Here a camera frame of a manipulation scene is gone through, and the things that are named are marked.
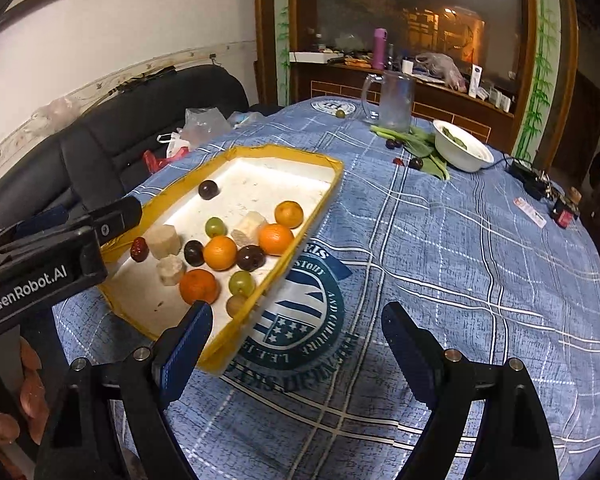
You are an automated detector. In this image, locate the white bowl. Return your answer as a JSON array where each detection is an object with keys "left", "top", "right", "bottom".
[{"left": 432, "top": 119, "right": 495, "bottom": 173}]

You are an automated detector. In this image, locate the translucent plastic bag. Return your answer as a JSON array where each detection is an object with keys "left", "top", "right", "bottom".
[{"left": 415, "top": 52, "right": 467, "bottom": 92}]

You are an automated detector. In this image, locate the green bok choy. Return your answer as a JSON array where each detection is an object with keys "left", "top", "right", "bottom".
[
  {"left": 370, "top": 125, "right": 433, "bottom": 157},
  {"left": 420, "top": 152, "right": 451, "bottom": 181}
]

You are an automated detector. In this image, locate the bamboo painted panel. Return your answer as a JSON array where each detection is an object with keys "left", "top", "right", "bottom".
[
  {"left": 512, "top": 0, "right": 563, "bottom": 161},
  {"left": 272, "top": 0, "right": 293, "bottom": 106}
]

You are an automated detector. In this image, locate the cluster of small white boxes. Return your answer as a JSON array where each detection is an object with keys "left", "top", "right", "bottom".
[{"left": 482, "top": 85, "right": 513, "bottom": 113}]

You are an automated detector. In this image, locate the black power adapter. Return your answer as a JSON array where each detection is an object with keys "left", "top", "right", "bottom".
[{"left": 509, "top": 160, "right": 541, "bottom": 186}]

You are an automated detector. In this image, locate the blue plaid tablecloth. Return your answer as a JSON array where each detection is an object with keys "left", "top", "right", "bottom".
[{"left": 52, "top": 95, "right": 600, "bottom": 480}]

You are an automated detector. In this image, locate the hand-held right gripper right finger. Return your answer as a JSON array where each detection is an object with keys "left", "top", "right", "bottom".
[{"left": 381, "top": 301, "right": 556, "bottom": 480}]

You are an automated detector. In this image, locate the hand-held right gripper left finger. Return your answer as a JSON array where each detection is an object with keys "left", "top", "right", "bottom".
[{"left": 34, "top": 300, "right": 215, "bottom": 480}]

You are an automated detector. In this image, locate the red and black battery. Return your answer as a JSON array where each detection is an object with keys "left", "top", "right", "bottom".
[{"left": 552, "top": 187, "right": 581, "bottom": 231}]

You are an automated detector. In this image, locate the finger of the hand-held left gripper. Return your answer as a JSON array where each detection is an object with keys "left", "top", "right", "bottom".
[
  {"left": 91, "top": 196, "right": 144, "bottom": 248},
  {"left": 12, "top": 207, "right": 71, "bottom": 238}
]

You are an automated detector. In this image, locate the clear glass pitcher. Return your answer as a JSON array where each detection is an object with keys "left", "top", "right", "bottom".
[{"left": 361, "top": 71, "right": 416, "bottom": 131}]

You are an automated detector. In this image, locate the glass partition window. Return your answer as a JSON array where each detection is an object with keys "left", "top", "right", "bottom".
[{"left": 295, "top": 0, "right": 536, "bottom": 106}]

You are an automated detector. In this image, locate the wooden counter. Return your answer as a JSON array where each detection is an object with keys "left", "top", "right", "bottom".
[{"left": 290, "top": 52, "right": 518, "bottom": 156}]

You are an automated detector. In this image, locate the black sofa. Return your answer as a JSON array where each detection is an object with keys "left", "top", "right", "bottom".
[{"left": 0, "top": 65, "right": 251, "bottom": 241}]

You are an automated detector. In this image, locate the red plastic bag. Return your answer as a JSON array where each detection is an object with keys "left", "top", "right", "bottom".
[{"left": 142, "top": 147, "right": 188, "bottom": 173}]

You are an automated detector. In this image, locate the white card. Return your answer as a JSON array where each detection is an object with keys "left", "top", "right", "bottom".
[{"left": 512, "top": 197, "right": 547, "bottom": 228}]

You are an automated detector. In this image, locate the pink bottle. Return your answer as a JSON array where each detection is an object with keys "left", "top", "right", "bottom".
[{"left": 371, "top": 28, "right": 387, "bottom": 71}]

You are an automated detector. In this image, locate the yellow-edged white foam tray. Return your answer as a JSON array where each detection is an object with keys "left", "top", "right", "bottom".
[{"left": 97, "top": 143, "right": 344, "bottom": 373}]

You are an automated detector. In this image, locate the black charger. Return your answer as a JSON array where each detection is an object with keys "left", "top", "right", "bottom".
[{"left": 527, "top": 170, "right": 556, "bottom": 201}]

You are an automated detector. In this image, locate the clear plastic bag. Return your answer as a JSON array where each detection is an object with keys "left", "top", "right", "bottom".
[{"left": 182, "top": 107, "right": 231, "bottom": 151}]

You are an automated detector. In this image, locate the chopped green vegetable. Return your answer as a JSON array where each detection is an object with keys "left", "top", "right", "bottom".
[{"left": 441, "top": 126, "right": 468, "bottom": 150}]

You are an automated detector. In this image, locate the person's left hand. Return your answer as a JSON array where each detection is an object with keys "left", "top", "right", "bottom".
[{"left": 0, "top": 335, "right": 51, "bottom": 463}]

